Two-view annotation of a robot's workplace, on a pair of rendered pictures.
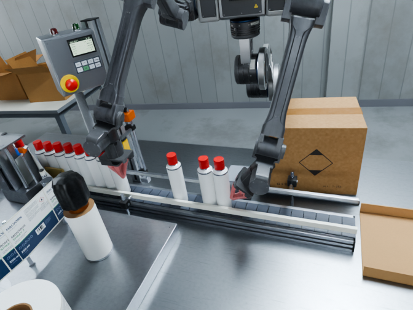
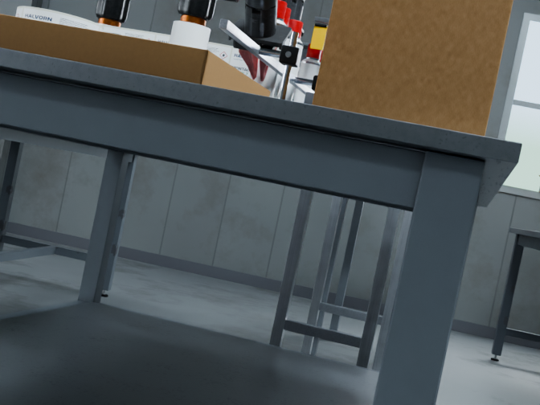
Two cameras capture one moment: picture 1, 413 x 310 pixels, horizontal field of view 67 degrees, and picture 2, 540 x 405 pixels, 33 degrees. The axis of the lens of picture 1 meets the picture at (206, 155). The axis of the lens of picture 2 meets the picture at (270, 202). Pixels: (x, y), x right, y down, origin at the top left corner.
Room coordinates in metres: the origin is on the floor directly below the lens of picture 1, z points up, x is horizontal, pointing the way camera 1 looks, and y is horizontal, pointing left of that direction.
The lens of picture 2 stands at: (0.50, -1.71, 0.74)
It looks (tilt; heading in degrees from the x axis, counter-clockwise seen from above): 1 degrees down; 77
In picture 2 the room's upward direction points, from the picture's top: 12 degrees clockwise
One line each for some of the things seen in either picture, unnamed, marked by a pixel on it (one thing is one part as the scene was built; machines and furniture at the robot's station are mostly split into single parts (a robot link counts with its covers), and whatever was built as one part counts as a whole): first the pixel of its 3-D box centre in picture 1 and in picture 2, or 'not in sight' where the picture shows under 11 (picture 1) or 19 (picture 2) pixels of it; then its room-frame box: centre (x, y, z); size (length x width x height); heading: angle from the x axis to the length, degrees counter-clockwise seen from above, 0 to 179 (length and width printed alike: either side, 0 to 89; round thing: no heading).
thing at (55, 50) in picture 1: (75, 61); not in sight; (1.11, 0.40, 1.38); 0.17 x 0.10 x 0.19; 120
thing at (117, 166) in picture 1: (117, 166); not in sight; (0.91, 0.31, 1.06); 0.07 x 0.07 x 0.09; 65
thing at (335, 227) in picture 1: (188, 203); not in sight; (0.83, 0.09, 0.90); 1.07 x 0.01 x 0.02; 65
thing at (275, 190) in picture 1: (193, 179); (296, 82); (0.90, 0.06, 0.95); 1.07 x 0.01 x 0.01; 65
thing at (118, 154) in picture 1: (114, 149); (288, 16); (0.91, 0.30, 1.13); 0.10 x 0.07 x 0.07; 65
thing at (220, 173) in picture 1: (222, 184); (267, 55); (0.82, -0.04, 0.98); 0.05 x 0.05 x 0.20
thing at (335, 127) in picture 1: (312, 144); (410, 52); (0.97, -0.40, 0.99); 0.30 x 0.24 x 0.27; 71
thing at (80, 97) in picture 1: (85, 111); not in sight; (1.15, 0.44, 1.18); 0.04 x 0.04 x 0.21
